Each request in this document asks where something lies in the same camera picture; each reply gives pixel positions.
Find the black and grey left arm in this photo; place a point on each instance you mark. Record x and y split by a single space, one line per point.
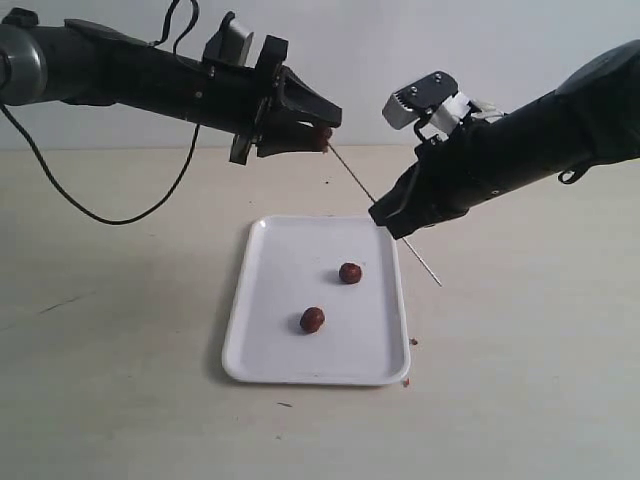
85 63

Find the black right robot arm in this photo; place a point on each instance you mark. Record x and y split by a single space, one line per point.
591 119

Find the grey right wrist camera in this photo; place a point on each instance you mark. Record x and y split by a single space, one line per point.
419 99

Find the thin metal skewer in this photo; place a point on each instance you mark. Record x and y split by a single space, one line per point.
372 200

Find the white plastic tray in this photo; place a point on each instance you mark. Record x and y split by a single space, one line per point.
291 263

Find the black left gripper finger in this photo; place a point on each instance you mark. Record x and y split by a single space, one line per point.
296 101
281 138

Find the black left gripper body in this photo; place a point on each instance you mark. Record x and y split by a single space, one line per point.
235 98

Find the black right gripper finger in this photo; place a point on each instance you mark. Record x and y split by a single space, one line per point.
406 221
406 193

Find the red fruit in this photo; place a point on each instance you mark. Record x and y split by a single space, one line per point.
321 137
350 273
312 320

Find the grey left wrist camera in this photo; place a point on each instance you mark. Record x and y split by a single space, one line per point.
230 44

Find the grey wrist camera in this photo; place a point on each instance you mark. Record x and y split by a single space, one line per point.
419 99
230 44

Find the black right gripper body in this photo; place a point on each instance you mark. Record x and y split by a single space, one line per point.
457 173

